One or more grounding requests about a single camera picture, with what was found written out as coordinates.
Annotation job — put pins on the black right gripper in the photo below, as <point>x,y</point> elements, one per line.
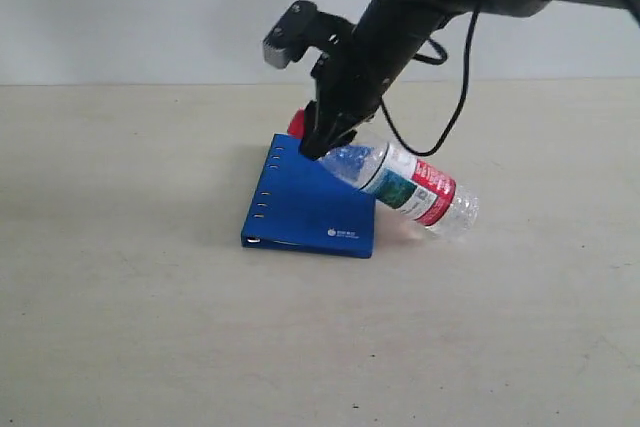
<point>356,67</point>

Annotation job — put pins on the clear plastic bottle red label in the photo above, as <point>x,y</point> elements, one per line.
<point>408,185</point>

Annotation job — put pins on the blue ring binder notebook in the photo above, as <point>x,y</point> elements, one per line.
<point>298,206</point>

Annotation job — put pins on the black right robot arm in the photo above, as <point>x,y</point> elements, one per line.
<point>417,20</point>

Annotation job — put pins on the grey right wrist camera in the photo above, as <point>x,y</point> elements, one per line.
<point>289,38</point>

